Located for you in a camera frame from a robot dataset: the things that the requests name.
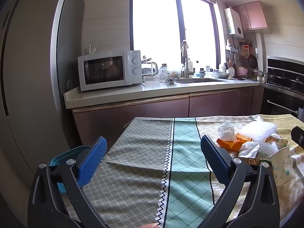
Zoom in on clear food container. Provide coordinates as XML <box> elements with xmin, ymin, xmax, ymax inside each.
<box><xmin>144</xmin><ymin>76</ymin><xmax>160</xmax><ymax>85</ymax></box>

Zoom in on kitchen sink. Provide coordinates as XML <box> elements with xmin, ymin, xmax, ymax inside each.
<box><xmin>176</xmin><ymin>78</ymin><xmax>227</xmax><ymax>84</ymax></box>

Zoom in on brown base cabinets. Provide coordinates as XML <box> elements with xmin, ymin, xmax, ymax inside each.
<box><xmin>72</xmin><ymin>87</ymin><xmax>262</xmax><ymax>148</ymax></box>

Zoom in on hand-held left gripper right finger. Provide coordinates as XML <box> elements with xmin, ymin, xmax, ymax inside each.
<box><xmin>200</xmin><ymin>135</ymin><xmax>281</xmax><ymax>228</ymax></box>

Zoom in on grey refrigerator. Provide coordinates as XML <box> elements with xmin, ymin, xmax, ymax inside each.
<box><xmin>0</xmin><ymin>0</ymin><xmax>86</xmax><ymax>188</ymax></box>

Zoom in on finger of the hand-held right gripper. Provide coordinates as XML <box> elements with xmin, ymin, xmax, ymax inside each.
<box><xmin>291</xmin><ymin>126</ymin><xmax>304</xmax><ymax>149</ymax></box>

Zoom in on glass electric kettle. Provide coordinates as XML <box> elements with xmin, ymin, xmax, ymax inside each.
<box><xmin>141</xmin><ymin>62</ymin><xmax>159</xmax><ymax>76</ymax></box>

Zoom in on black wok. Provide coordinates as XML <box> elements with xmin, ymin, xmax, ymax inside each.
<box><xmin>284</xmin><ymin>77</ymin><xmax>304</xmax><ymax>90</ymax></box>

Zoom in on white kitchen countertop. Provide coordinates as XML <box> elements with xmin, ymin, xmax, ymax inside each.
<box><xmin>64</xmin><ymin>77</ymin><xmax>262</xmax><ymax>110</ymax></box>

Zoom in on pink wall cabinet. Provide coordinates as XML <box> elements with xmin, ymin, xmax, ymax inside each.
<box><xmin>231</xmin><ymin>1</ymin><xmax>271</xmax><ymax>31</ymax></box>

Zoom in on blue plastic bin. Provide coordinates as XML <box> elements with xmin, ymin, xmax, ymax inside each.
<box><xmin>49</xmin><ymin>145</ymin><xmax>92</xmax><ymax>194</ymax></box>

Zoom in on black range hood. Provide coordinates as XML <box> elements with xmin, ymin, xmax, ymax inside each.
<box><xmin>267</xmin><ymin>55</ymin><xmax>304</xmax><ymax>76</ymax></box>

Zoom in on patterned tablecloth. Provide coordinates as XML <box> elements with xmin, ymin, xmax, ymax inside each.
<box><xmin>64</xmin><ymin>115</ymin><xmax>304</xmax><ymax>228</ymax></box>

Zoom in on large gold snack wrapper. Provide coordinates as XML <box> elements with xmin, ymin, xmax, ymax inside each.
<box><xmin>266</xmin><ymin>135</ymin><xmax>289</xmax><ymax>148</ymax></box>

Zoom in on white foam wrap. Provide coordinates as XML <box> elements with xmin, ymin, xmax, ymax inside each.
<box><xmin>239</xmin><ymin>121</ymin><xmax>278</xmax><ymax>156</ymax></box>

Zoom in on wall utensil rack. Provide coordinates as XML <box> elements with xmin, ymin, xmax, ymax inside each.
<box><xmin>226</xmin><ymin>38</ymin><xmax>252</xmax><ymax>62</ymax></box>

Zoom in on steel kitchen faucet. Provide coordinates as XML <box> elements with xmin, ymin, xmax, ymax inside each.
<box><xmin>181</xmin><ymin>40</ymin><xmax>194</xmax><ymax>78</ymax></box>

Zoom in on orange peel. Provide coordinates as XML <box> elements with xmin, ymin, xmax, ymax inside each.
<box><xmin>217</xmin><ymin>133</ymin><xmax>252</xmax><ymax>150</ymax></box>

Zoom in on white tissue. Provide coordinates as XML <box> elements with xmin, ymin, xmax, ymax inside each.
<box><xmin>217</xmin><ymin>122</ymin><xmax>237</xmax><ymax>140</ymax></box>
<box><xmin>238</xmin><ymin>141</ymin><xmax>260</xmax><ymax>158</ymax></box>

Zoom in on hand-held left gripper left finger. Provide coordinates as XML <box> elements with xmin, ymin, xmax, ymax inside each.
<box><xmin>27</xmin><ymin>136</ymin><xmax>110</xmax><ymax>228</ymax></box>

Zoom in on clear plastic bag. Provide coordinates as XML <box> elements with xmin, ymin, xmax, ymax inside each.
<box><xmin>161</xmin><ymin>63</ymin><xmax>184</xmax><ymax>79</ymax></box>

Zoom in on white paper cup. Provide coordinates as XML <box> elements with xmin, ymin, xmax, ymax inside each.
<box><xmin>269</xmin><ymin>146</ymin><xmax>297</xmax><ymax>186</ymax></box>

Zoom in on black built-in oven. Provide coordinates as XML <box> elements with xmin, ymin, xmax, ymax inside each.
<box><xmin>260</xmin><ymin>85</ymin><xmax>304</xmax><ymax>119</ymax></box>

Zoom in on white microwave oven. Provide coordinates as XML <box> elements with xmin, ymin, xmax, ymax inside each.
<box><xmin>78</xmin><ymin>50</ymin><xmax>142</xmax><ymax>92</ymax></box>

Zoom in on kitchen window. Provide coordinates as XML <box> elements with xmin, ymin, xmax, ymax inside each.
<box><xmin>130</xmin><ymin>0</ymin><xmax>222</xmax><ymax>70</ymax></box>

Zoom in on white water heater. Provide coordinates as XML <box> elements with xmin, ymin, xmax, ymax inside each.
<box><xmin>224</xmin><ymin>7</ymin><xmax>245</xmax><ymax>38</ymax></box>

